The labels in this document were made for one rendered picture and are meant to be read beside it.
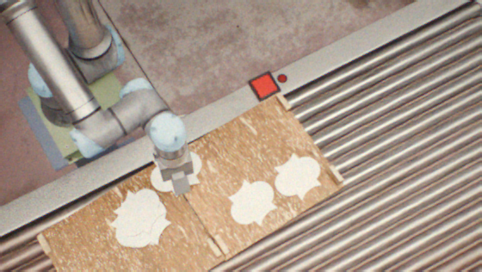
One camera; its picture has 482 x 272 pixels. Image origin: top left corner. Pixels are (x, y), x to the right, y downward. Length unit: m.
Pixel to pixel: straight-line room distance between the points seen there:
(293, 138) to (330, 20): 1.41
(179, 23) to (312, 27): 0.67
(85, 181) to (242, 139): 0.48
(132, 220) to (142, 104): 0.43
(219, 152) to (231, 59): 1.25
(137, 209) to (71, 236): 0.20
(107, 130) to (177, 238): 0.47
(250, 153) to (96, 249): 0.52
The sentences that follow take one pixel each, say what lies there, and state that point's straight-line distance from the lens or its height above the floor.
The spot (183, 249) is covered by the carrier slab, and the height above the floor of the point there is 0.94.
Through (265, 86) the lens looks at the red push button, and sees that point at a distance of 1.79.
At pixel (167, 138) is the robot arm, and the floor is 1.38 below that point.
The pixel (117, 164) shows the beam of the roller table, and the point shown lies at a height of 0.92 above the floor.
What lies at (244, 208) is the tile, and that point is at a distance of 1.64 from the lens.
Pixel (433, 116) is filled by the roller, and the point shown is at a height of 0.92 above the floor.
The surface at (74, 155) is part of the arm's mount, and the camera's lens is 1.77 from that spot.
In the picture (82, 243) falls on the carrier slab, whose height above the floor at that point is 0.94.
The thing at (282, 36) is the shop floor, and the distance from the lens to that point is 2.98.
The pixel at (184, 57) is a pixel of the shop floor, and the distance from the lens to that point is 2.90.
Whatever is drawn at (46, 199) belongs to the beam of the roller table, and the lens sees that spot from 1.74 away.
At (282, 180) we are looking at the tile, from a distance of 1.67.
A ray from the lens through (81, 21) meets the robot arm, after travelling 1.48.
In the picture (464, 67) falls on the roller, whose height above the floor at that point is 0.92.
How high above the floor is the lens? 2.53
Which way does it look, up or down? 72 degrees down
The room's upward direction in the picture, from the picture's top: 3 degrees counter-clockwise
